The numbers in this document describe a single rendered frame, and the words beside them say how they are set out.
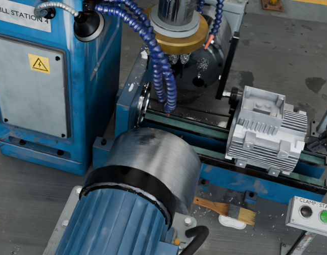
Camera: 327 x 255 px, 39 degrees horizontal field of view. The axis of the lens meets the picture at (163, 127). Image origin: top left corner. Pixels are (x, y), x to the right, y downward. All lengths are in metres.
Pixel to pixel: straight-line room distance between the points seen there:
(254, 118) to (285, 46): 0.89
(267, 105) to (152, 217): 0.63
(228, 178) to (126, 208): 0.74
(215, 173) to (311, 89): 0.68
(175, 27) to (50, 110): 0.42
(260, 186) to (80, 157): 0.57
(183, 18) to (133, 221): 0.56
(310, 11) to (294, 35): 1.79
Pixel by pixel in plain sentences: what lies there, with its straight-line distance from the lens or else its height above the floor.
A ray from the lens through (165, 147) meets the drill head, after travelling 1.12.
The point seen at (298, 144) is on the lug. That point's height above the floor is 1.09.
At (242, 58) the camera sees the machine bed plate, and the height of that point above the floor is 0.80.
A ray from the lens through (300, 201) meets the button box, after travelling 1.24.
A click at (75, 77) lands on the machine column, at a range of 1.17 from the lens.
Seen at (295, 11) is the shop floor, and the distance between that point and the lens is 3.97.
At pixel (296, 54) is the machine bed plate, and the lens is 2.13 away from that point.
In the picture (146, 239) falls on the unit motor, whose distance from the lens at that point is 0.79.
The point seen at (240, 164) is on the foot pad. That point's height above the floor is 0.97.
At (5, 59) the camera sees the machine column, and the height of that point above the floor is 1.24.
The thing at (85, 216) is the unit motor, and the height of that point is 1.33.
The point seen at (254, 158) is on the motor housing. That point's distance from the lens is 1.36.
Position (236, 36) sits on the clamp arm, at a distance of 1.35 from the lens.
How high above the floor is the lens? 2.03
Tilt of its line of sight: 48 degrees down
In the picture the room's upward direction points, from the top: 10 degrees clockwise
